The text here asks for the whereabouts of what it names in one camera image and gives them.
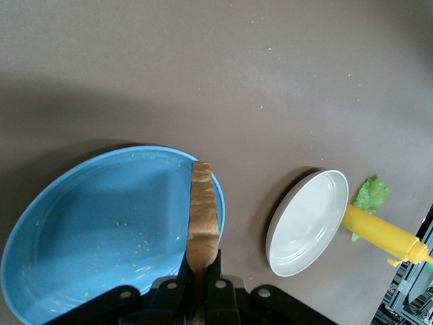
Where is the green lettuce leaf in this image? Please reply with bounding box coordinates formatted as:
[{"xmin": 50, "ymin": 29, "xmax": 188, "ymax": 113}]
[{"xmin": 350, "ymin": 175, "xmax": 392, "ymax": 243}]

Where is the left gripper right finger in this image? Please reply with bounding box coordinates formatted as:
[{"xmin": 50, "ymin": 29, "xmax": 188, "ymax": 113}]
[{"xmin": 205, "ymin": 248, "xmax": 336, "ymax": 325}]

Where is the yellow mustard squeeze bottle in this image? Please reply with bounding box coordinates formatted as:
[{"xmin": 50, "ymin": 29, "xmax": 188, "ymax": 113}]
[{"xmin": 341, "ymin": 202, "xmax": 433, "ymax": 268}]

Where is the beige plate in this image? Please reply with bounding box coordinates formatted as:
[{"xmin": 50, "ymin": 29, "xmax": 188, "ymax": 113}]
[{"xmin": 265, "ymin": 169, "xmax": 350, "ymax": 278}]

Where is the blue plate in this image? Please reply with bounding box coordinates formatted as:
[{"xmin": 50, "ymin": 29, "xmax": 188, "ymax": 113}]
[{"xmin": 0, "ymin": 145, "xmax": 227, "ymax": 325}]

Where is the brown bread slice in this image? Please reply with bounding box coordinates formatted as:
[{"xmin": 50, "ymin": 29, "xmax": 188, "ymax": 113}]
[{"xmin": 186, "ymin": 161, "xmax": 221, "ymax": 325}]

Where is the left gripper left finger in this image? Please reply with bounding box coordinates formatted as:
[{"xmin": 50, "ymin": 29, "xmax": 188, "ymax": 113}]
[{"xmin": 43, "ymin": 250, "xmax": 196, "ymax": 325}]

